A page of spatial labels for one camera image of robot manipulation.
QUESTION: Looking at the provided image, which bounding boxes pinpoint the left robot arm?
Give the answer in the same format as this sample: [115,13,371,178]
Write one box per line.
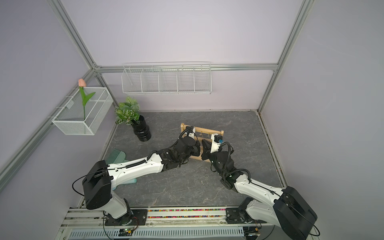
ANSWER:
[80,126,201,220]

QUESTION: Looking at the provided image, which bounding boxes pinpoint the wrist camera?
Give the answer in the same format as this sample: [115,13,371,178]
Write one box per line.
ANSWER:
[211,134,223,154]
[185,126,196,139]

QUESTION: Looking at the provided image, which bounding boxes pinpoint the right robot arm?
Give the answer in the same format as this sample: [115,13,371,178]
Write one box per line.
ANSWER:
[202,140,318,240]

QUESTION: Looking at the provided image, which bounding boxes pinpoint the pink artificial tulip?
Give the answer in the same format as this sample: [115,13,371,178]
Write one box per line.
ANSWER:
[78,79,95,121]

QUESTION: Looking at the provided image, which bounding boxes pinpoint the white mesh wall basket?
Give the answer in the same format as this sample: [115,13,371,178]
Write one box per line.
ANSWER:
[52,87,113,136]

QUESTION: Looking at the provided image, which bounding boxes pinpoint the green artificial potted plant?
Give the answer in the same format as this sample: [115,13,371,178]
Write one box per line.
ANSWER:
[115,97,140,125]

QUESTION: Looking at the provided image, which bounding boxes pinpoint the teal dustpan brush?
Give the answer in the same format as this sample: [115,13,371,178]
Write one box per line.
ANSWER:
[105,149,137,185]

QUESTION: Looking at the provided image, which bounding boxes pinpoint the white cable duct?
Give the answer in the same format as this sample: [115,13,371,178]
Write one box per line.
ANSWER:
[68,227,245,240]

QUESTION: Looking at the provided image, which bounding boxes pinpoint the white wire wall shelf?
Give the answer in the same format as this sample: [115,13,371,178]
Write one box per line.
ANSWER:
[121,62,212,94]

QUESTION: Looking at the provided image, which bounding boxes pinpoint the wooden jewelry display stand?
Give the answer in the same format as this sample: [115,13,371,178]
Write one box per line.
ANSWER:
[190,127,224,161]

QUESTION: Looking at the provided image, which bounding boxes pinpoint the black plant pot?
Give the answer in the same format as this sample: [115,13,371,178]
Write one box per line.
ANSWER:
[132,115,152,142]

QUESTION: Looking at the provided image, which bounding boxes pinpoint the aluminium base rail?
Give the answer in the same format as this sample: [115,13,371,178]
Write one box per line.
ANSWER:
[62,206,267,228]

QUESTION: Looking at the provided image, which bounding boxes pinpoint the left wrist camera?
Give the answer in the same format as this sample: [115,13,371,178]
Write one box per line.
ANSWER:
[185,126,196,139]

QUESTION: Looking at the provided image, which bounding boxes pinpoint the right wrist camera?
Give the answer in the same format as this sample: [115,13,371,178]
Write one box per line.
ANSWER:
[211,134,223,154]

